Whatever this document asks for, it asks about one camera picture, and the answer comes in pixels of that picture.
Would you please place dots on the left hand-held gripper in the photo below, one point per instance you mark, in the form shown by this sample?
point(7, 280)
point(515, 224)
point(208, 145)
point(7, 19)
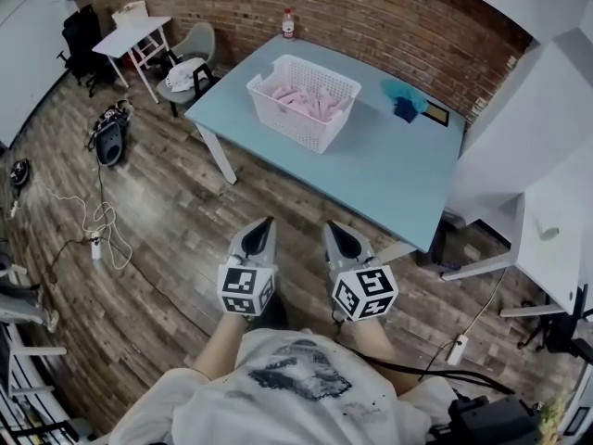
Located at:
point(238, 283)

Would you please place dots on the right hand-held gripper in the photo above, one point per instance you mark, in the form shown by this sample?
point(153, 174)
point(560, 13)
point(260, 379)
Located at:
point(366, 290)

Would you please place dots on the white plastic laundry basket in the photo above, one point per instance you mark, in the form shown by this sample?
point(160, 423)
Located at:
point(296, 123)

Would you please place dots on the pink garment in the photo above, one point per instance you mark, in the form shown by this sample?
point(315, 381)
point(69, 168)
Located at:
point(306, 102)

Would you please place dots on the person's left forearm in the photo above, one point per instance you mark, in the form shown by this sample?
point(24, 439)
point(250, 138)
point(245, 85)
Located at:
point(220, 346)

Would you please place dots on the person's right forearm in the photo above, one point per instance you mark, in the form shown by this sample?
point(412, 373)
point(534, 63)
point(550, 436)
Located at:
point(366, 341)

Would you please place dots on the white table leg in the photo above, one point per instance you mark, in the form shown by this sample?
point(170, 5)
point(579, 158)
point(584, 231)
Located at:
point(220, 156)
point(394, 252)

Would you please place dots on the person's black shoe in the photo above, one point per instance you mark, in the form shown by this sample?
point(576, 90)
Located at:
point(273, 311)

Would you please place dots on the dark blue cloth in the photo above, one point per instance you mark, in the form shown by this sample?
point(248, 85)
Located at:
point(405, 109)

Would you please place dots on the person's white printed t-shirt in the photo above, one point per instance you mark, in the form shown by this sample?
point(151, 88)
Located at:
point(278, 410)

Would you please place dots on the black framed cork board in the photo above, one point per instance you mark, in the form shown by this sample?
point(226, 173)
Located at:
point(437, 114)

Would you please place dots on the turquoise fluffy cloth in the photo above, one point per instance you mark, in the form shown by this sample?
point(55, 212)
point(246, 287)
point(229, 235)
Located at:
point(403, 90)

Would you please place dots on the black rounded helmet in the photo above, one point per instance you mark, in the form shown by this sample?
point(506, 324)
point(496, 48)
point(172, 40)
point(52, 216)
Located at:
point(110, 144)

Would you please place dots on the white crumpled garment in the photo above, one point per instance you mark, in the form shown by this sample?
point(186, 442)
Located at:
point(183, 76)

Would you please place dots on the white desk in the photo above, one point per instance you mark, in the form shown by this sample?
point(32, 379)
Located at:
point(551, 267)

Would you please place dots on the grey shell chair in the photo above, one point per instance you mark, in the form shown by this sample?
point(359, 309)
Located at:
point(201, 40)

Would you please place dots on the clear bottle with red cap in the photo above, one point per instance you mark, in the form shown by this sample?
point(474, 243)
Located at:
point(289, 26)

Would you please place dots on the black waist pack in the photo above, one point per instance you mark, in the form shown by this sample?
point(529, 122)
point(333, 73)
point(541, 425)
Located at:
point(486, 422)

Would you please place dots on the white folding table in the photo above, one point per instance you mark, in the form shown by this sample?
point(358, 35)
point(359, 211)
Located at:
point(129, 37)

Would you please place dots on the black round device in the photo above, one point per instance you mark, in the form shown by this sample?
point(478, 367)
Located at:
point(21, 172)

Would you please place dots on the black office chair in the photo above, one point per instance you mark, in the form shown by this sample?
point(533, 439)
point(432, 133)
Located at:
point(81, 44)

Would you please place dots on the white flat carton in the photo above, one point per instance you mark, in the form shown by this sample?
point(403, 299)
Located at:
point(129, 11)

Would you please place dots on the yellow green plant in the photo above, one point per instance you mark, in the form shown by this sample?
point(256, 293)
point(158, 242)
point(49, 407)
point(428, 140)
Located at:
point(553, 415)

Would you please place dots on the white metal frame equipment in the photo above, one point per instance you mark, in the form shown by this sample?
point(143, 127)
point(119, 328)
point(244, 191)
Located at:
point(23, 311)

